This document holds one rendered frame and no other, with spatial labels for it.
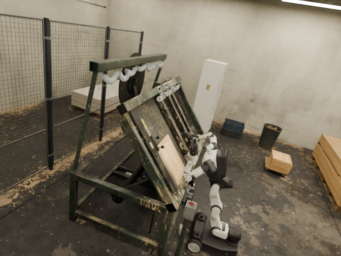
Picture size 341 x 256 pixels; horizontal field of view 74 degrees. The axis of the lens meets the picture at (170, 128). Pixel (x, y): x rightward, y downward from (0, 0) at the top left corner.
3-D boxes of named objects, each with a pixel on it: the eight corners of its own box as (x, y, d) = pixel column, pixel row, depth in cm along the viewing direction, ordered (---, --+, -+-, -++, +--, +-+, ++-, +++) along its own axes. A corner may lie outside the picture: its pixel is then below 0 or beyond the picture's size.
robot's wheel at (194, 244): (201, 252, 300) (202, 241, 293) (200, 255, 296) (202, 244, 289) (186, 248, 305) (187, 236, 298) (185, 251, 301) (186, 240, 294)
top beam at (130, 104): (120, 115, 229) (128, 112, 225) (115, 106, 227) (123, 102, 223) (177, 82, 426) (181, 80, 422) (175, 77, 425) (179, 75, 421)
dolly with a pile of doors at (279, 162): (286, 179, 517) (293, 164, 501) (263, 171, 531) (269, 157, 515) (283, 167, 571) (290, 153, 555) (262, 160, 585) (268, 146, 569)
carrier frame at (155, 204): (162, 259, 282) (174, 209, 250) (68, 219, 310) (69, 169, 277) (195, 170, 479) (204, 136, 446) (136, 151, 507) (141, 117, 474)
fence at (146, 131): (174, 190, 271) (177, 189, 270) (137, 120, 254) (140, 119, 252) (175, 188, 276) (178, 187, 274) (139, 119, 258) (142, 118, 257)
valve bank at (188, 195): (188, 216, 279) (193, 201, 269) (177, 212, 282) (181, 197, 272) (196, 192, 324) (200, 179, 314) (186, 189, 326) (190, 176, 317)
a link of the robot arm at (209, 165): (206, 173, 260) (216, 168, 258) (205, 175, 252) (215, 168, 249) (201, 165, 263) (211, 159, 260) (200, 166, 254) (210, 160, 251)
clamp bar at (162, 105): (187, 163, 333) (202, 158, 323) (150, 90, 311) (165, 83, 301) (189, 160, 342) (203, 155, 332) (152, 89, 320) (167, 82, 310)
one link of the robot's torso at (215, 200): (222, 208, 306) (222, 178, 290) (221, 216, 290) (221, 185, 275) (211, 206, 310) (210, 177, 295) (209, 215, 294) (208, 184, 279)
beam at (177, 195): (169, 213, 253) (177, 211, 249) (164, 204, 251) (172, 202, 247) (201, 139, 451) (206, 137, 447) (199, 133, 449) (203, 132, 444)
